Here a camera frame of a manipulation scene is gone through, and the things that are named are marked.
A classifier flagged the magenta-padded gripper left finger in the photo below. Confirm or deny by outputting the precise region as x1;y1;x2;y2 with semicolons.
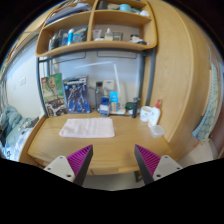
43;144;94;187

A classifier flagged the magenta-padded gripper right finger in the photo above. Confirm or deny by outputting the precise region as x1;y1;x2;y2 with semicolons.
134;144;184;185

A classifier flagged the pale pink towel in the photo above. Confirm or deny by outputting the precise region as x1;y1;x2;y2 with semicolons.
59;117;116;139

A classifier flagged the clear plastic container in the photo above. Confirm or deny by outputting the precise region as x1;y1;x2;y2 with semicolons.
149;124;166;139

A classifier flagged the white bottle with red cap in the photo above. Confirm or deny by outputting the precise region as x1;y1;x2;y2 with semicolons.
147;99;163;127

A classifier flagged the white mug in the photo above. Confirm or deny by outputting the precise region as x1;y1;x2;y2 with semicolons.
139;105;153;123

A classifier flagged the small blue box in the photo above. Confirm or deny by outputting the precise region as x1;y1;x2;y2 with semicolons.
99;96;111;118

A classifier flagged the blue robot model box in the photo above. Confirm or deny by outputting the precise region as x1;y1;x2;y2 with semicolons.
62;75;92;115

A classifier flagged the green toy figure box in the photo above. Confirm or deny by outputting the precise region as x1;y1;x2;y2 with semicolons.
40;72;68;118

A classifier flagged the light blue carton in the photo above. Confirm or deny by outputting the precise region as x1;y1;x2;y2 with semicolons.
109;91;120;113

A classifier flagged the teal bedding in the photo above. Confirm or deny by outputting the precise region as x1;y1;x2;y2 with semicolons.
0;104;40;161

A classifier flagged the patterned hanging cloth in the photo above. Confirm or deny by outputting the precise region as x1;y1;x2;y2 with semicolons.
192;63;220;142

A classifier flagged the white desk lamp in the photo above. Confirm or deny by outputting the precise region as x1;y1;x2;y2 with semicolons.
73;60;133;116

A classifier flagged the wooden shelf unit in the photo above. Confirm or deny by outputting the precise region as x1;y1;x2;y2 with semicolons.
34;0;158;58

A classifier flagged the white wall box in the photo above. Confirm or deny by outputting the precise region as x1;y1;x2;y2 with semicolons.
102;79;116;91

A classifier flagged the grey metal frame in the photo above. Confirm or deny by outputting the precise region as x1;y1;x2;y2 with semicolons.
36;46;158;118

